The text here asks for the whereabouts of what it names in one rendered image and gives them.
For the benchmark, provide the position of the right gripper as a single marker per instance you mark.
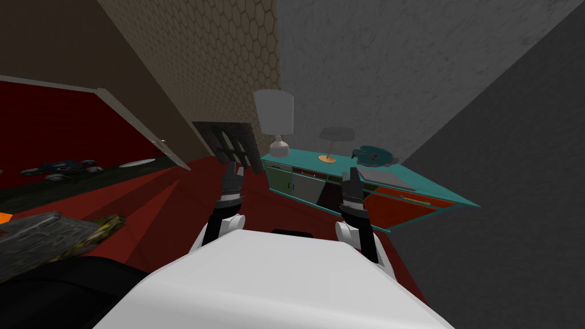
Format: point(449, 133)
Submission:
point(353, 198)

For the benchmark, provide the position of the dark low table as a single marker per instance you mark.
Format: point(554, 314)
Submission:
point(82, 180)

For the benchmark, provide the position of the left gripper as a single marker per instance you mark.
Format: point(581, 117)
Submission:
point(231, 192)

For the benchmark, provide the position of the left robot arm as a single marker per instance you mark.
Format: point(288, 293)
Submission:
point(211, 230)

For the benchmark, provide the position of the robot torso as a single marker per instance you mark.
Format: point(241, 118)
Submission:
point(274, 283)

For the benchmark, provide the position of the grey stone-textured block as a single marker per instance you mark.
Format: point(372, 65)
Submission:
point(41, 237)

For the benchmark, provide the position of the teal sideboard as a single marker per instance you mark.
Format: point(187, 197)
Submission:
point(402, 208)

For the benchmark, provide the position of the dark grey lattice furniture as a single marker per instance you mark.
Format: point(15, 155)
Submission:
point(231, 139)

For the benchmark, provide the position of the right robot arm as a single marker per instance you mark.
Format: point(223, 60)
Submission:
point(368, 237)

